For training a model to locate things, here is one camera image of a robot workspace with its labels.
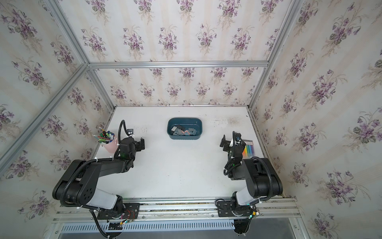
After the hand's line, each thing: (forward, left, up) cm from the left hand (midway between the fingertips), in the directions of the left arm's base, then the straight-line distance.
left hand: (133, 139), depth 92 cm
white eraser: (+12, -25, -4) cm, 28 cm away
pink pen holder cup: (-6, +11, 0) cm, 13 cm away
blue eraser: (+9, -37, -4) cm, 39 cm away
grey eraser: (+9, -29, -4) cm, 30 cm away
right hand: (-1, -64, +4) cm, 64 cm away
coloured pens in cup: (0, +17, +3) cm, 17 cm away
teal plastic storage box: (+14, -32, -7) cm, 35 cm away
